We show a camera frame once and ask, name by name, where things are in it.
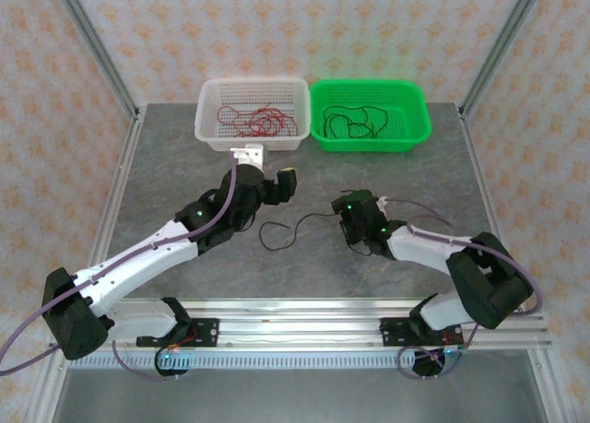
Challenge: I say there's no thin black cable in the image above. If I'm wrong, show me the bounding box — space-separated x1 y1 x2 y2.
321 103 370 140
345 103 391 139
258 211 336 253
329 112 377 140

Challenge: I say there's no white plastic mesh basket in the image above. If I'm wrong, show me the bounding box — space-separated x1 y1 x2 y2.
194 76 310 153

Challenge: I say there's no green plastic mesh basket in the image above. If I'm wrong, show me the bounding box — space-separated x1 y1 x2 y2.
309 78 433 154

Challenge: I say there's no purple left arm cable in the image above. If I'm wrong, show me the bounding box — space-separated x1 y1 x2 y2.
0 161 239 383

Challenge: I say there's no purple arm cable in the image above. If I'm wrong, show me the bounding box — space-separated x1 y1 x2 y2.
383 196 546 381
0 161 239 383

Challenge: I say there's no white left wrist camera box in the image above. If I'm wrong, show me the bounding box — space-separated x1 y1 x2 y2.
229 142 266 171

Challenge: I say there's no aluminium table side rail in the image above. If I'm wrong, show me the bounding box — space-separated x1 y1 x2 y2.
455 103 526 311
73 104 148 314

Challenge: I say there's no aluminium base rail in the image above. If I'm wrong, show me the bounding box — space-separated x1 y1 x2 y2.
48 298 552 353

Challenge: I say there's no black round cable grommet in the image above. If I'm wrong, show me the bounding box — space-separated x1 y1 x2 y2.
411 347 449 380
155 347 191 381

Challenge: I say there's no slotted grey cable duct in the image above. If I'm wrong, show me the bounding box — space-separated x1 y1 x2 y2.
67 352 463 371

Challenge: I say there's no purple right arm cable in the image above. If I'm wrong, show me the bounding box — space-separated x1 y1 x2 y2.
383 196 546 381

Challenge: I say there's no aluminium frame post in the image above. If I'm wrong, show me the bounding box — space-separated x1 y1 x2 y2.
50 0 140 120
458 0 549 120

